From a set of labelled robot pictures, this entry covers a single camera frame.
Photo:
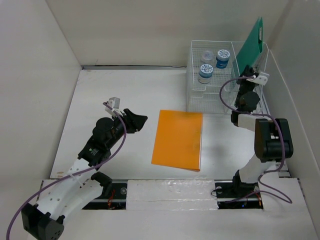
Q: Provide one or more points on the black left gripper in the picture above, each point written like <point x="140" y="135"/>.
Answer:
<point x="134" y="122"/>

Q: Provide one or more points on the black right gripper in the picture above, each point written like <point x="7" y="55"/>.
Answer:
<point x="248" y="71"/>

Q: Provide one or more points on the blue pin jar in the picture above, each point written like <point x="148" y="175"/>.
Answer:
<point x="205" y="73"/>
<point x="222" y="58"/>

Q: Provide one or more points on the green clip file folder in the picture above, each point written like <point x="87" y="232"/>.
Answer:
<point x="252" y="47"/>

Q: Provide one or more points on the clear paper clip jar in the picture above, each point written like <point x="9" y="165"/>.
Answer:
<point x="207" y="56"/>

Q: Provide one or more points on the orange file folder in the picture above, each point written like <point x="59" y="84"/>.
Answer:
<point x="178" y="140"/>

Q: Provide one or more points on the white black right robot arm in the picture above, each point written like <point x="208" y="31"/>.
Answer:
<point x="272" y="136"/>

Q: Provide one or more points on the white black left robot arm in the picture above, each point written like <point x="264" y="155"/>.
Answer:
<point x="83" y="182"/>

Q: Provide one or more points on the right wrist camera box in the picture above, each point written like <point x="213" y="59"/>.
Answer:
<point x="259" y="78"/>

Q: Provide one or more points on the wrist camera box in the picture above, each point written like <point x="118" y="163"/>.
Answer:
<point x="259" y="78"/>
<point x="112" y="104"/>

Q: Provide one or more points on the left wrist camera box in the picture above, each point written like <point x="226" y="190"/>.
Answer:
<point x="112" y="104"/>

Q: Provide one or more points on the white wire desk organizer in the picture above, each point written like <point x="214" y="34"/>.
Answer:
<point x="204" y="97"/>

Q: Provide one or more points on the metal rail at back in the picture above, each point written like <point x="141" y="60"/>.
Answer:
<point x="131" y="67"/>

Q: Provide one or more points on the front mounting rail with wires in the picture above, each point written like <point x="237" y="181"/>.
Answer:
<point x="171" y="195"/>

